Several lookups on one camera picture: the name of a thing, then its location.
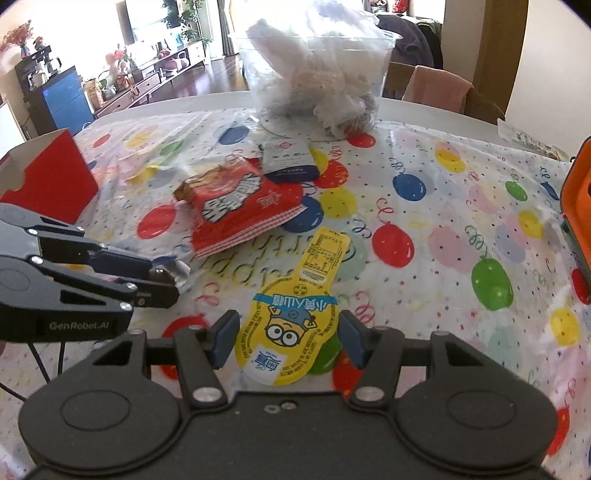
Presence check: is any small chocolate candy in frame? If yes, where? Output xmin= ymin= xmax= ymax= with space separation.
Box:
xmin=149 ymin=256 xmax=190 ymax=289

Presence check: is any yellow minion snack pack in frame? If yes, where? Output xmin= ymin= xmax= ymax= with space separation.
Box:
xmin=235 ymin=227 xmax=351 ymax=387

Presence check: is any red snack bag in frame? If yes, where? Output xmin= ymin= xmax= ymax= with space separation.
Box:
xmin=173 ymin=157 xmax=304 ymax=258

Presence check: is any red cardboard box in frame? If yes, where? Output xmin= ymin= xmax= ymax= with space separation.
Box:
xmin=1 ymin=129 xmax=98 ymax=224

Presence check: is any blue cabinet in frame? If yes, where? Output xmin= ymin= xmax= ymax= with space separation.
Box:
xmin=27 ymin=66 xmax=94 ymax=136

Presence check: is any colourful balloon tablecloth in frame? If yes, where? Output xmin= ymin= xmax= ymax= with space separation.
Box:
xmin=1 ymin=109 xmax=590 ymax=479

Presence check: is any wooden tv console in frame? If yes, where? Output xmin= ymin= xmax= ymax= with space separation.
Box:
xmin=94 ymin=40 xmax=206 ymax=119

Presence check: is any white navy small packet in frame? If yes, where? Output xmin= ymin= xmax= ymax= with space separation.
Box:
xmin=259 ymin=139 xmax=320 ymax=183

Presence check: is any orange green tissue box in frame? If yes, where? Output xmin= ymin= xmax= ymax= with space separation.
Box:
xmin=560 ymin=138 xmax=591 ymax=283

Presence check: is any pink cloth on chair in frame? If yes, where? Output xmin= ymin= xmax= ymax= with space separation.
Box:
xmin=403 ymin=65 xmax=473 ymax=113

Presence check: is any clear plastic container with bags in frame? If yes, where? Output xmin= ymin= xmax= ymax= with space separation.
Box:
xmin=228 ymin=1 xmax=401 ymax=139

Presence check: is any clothes covered chair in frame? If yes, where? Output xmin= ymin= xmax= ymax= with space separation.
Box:
xmin=378 ymin=15 xmax=444 ymax=69

